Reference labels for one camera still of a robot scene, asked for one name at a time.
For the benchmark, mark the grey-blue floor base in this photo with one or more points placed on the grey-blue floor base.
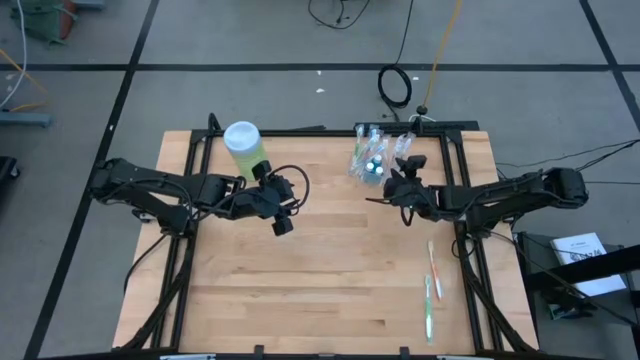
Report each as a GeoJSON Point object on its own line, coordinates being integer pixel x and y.
{"type": "Point", "coordinates": [25, 119]}

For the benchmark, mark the pale toothbrush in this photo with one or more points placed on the pale toothbrush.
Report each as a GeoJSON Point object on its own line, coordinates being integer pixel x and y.
{"type": "Point", "coordinates": [405, 145]}

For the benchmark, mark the white printed manual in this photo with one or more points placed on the white printed manual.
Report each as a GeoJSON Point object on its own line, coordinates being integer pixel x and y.
{"type": "Point", "coordinates": [580, 250]}

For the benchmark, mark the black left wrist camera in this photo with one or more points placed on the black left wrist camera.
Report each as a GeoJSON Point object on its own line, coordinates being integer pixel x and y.
{"type": "Point", "coordinates": [261, 170]}

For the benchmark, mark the black side shelf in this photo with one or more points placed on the black side shelf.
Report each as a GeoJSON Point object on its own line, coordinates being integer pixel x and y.
{"type": "Point", "coordinates": [600, 267]}

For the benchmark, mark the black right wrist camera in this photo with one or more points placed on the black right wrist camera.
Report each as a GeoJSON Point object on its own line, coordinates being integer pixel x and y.
{"type": "Point", "coordinates": [418, 163]}

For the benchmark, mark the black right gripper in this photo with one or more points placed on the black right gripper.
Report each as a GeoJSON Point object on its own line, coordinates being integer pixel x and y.
{"type": "Point", "coordinates": [412, 197]}

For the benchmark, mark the black stand base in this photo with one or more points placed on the black stand base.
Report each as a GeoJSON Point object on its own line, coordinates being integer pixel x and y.
{"type": "Point", "coordinates": [423, 109]}

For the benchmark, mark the green toothbrush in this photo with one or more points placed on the green toothbrush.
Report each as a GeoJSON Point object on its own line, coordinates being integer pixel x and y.
{"type": "Point", "coordinates": [429, 310]}
{"type": "Point", "coordinates": [358, 150]}

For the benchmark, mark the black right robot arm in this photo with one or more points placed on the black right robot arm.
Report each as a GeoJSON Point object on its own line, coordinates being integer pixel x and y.
{"type": "Point", "coordinates": [500, 192]}

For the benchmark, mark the black caster base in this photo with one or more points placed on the black caster base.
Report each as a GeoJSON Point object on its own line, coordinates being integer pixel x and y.
{"type": "Point", "coordinates": [7, 167]}

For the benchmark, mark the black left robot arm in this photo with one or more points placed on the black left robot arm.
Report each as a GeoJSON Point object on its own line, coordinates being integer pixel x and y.
{"type": "Point", "coordinates": [150, 181]}

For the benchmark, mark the green fabric bag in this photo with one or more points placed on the green fabric bag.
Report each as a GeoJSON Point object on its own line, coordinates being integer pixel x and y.
{"type": "Point", "coordinates": [42, 20]}

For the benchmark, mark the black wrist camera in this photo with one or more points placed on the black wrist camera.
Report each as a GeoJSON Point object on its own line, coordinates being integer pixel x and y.
{"type": "Point", "coordinates": [418, 163]}
{"type": "Point", "coordinates": [261, 170]}

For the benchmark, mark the blue toothbrush in clear wrap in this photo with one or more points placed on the blue toothbrush in clear wrap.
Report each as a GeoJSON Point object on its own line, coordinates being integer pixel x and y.
{"type": "Point", "coordinates": [381, 145]}

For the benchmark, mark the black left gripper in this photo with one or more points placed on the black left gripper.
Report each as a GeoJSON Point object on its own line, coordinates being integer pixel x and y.
{"type": "Point", "coordinates": [265, 200]}

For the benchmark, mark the black table frame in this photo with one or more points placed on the black table frame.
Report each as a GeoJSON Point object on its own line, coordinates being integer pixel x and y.
{"type": "Point", "coordinates": [320, 133]}

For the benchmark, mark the orange toothbrush in clear wrap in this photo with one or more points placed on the orange toothbrush in clear wrap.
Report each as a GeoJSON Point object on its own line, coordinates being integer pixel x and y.
{"type": "Point", "coordinates": [434, 270]}

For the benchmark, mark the clear acrylic organiser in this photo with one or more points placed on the clear acrylic organiser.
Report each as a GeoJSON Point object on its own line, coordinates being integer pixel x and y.
{"type": "Point", "coordinates": [395, 165]}

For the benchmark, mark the green disinfecting wipes canister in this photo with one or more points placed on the green disinfecting wipes canister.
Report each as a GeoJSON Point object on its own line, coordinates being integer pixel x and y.
{"type": "Point", "coordinates": [242, 140]}

